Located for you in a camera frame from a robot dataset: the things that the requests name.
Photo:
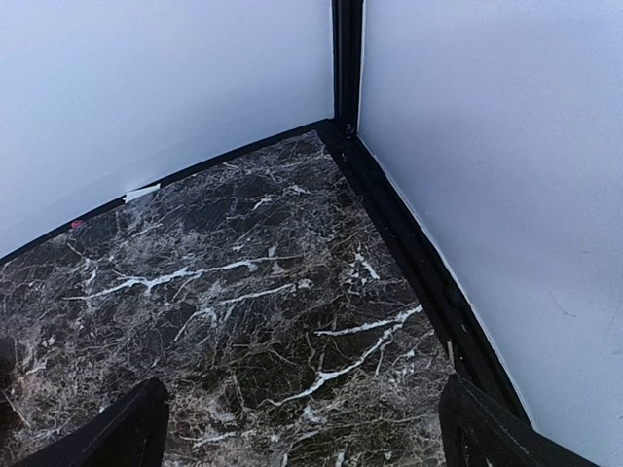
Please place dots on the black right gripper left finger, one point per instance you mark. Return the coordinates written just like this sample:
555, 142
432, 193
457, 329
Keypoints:
130, 432

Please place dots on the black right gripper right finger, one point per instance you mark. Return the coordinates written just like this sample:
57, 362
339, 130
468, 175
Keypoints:
477, 431

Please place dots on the white tape scrap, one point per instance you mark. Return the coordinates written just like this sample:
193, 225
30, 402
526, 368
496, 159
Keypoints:
139, 193

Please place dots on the black right corner frame post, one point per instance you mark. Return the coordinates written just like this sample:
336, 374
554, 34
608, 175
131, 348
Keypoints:
347, 24

